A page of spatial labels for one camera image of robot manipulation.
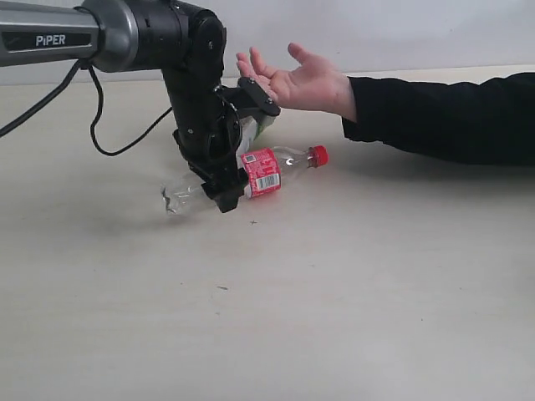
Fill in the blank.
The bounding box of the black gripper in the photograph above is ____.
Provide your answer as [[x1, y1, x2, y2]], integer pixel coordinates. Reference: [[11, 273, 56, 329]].
[[172, 85, 247, 213]]

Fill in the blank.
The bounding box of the white green label bottle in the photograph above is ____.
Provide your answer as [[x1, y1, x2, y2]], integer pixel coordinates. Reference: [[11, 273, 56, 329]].
[[236, 116, 276, 156]]

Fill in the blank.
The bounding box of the clear red label bottle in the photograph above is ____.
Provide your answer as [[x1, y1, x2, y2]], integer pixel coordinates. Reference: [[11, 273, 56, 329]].
[[161, 145, 329, 216]]

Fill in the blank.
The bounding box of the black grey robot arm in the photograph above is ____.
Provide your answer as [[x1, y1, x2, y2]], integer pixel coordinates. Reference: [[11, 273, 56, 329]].
[[1, 1, 257, 212]]

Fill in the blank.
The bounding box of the black sleeved forearm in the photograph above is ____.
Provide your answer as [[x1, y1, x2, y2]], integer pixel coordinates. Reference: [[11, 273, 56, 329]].
[[342, 73, 534, 166]]

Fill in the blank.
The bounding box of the open bare human hand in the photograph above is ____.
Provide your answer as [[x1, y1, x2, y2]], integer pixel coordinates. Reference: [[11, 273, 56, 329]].
[[236, 43, 357, 122]]

